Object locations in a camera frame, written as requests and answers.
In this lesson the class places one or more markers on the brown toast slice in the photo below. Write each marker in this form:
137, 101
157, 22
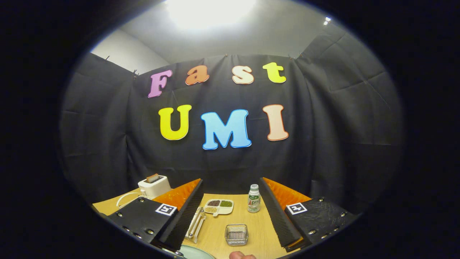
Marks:
152, 178

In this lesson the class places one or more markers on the yellow soybeans pile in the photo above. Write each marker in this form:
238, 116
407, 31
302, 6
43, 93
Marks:
210, 209

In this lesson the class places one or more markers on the pale green plate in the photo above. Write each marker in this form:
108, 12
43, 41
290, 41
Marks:
194, 253

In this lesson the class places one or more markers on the black backdrop cloth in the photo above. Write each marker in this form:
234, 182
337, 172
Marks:
323, 144

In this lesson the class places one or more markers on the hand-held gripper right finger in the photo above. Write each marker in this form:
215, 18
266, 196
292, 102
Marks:
280, 219

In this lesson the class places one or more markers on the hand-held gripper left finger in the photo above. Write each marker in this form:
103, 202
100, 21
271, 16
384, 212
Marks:
183, 219

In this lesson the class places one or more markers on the green beans pile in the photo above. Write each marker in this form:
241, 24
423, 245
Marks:
226, 204

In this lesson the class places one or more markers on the dark red beans pile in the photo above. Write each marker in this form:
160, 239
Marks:
214, 203

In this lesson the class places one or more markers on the white toaster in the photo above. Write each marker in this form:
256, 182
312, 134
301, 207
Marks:
158, 187

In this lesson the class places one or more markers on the white divided tray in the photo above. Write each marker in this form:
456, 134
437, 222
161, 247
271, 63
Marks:
224, 210

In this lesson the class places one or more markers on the small ceiling spotlight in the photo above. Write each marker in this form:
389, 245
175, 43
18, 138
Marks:
326, 20

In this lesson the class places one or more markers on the white drink bottle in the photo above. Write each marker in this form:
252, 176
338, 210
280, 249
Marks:
253, 201

